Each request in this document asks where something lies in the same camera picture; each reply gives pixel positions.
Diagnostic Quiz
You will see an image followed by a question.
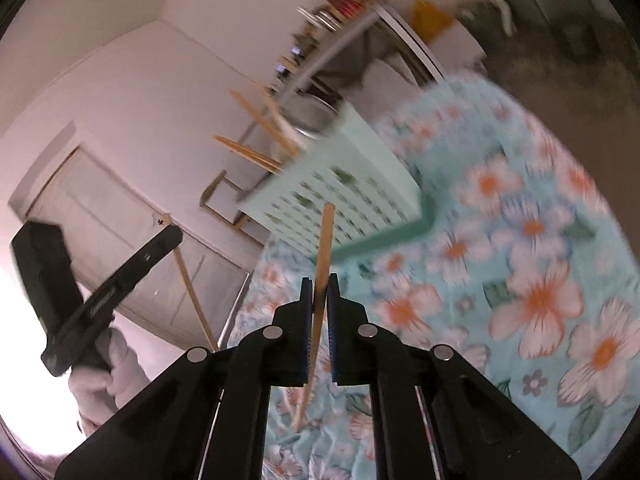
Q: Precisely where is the white panelled door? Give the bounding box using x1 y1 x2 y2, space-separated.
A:
10 146 252 352

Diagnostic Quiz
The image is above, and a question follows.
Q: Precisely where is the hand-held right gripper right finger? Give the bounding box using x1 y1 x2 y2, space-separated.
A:
327 275 582 480

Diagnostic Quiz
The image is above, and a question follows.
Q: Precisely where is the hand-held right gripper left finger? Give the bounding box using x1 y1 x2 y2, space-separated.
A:
55 277 314 480

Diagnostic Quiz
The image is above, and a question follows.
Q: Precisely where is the floral blanket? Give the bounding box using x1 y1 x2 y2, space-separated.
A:
227 74 626 480

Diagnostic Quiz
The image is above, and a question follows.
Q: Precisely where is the mint green utensil holder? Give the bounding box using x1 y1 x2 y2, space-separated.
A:
237 100 437 262

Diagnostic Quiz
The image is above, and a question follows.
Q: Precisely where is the person's left hand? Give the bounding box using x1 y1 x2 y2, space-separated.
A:
67 327 152 434

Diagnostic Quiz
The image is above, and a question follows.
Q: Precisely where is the yellow bag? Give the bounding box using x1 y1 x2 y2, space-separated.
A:
412 0 454 42

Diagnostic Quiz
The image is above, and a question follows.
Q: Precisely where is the wooden chair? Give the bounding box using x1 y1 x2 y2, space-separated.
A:
200 170 267 247

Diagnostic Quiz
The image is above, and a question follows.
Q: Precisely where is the wooden chopstick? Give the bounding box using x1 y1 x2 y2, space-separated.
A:
292 203 336 434
172 252 220 352
229 90 302 157
213 135 284 174

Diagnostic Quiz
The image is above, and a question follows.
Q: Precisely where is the long white table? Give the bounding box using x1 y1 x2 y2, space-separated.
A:
270 4 452 107

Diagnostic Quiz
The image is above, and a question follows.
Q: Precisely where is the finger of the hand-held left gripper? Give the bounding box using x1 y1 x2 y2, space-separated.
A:
144 226 184 267

